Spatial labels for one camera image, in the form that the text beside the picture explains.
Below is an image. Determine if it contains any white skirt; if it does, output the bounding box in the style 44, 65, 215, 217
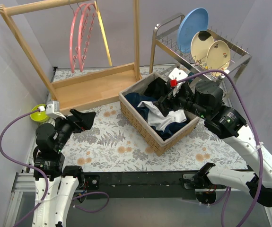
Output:
137, 101, 187, 131

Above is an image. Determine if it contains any blue denim skirt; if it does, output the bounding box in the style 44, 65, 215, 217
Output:
125, 92, 190, 140

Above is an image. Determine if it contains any pink hanger front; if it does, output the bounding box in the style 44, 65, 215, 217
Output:
69, 3, 85, 73

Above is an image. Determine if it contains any pink hanger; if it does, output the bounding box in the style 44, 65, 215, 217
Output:
78, 3, 96, 72
69, 3, 85, 73

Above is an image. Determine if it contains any yellow hanger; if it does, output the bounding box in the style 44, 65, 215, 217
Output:
94, 0, 113, 67

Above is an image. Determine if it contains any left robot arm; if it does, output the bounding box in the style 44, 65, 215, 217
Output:
32, 109, 96, 227

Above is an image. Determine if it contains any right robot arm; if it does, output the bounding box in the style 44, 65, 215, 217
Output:
154, 80, 272, 207

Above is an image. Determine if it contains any pink hanger rear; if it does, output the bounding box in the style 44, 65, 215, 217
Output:
78, 3, 96, 72

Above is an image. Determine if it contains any black garment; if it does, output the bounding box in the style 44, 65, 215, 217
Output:
143, 77, 171, 101

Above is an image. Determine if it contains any green bowl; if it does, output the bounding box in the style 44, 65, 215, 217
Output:
30, 104, 50, 123

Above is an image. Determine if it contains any wooden clothes rack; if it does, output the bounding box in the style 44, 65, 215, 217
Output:
0, 0, 141, 114

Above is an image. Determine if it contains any wicker laundry basket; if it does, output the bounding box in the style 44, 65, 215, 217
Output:
119, 72, 200, 156

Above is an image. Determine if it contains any cream plate flower print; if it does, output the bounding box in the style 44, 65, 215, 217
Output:
206, 40, 231, 71

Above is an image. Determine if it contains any cream plate black spot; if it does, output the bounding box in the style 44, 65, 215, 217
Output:
191, 31, 214, 63

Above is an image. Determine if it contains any metal dish rack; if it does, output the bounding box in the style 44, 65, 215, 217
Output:
149, 13, 253, 105

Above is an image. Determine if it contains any blue plate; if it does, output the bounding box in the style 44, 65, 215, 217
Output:
176, 8, 209, 53

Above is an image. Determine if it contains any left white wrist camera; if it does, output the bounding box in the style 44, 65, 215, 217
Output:
38, 101, 66, 119

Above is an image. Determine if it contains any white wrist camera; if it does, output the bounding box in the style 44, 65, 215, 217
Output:
38, 101, 66, 119
168, 68, 188, 88

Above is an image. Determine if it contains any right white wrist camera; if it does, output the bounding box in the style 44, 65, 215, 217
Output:
168, 68, 188, 88

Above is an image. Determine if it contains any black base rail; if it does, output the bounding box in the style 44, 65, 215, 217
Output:
84, 171, 225, 204

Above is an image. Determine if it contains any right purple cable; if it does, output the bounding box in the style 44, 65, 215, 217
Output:
177, 70, 264, 227

